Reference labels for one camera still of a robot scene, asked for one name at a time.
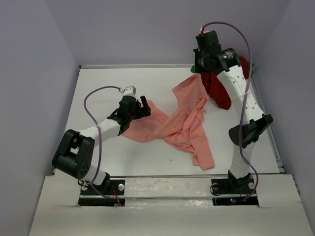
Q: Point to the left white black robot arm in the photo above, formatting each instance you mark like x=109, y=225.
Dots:
x=79, y=152

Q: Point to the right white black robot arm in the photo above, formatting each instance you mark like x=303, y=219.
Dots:
x=226, y=65

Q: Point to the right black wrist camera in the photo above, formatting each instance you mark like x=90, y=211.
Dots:
x=208, y=41

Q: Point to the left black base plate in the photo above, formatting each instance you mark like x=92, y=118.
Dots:
x=113, y=196

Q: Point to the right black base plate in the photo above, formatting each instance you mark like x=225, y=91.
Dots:
x=228, y=195

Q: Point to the pink t shirt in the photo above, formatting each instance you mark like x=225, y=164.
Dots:
x=183, y=129

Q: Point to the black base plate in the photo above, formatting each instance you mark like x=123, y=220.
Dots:
x=228, y=195
x=113, y=196

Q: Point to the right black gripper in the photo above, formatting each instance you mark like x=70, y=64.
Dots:
x=198, y=68

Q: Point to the red t shirt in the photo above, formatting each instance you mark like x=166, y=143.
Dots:
x=213, y=86

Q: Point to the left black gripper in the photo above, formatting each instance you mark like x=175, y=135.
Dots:
x=142, y=112

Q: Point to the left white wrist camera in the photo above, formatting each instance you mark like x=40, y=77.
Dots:
x=128, y=91

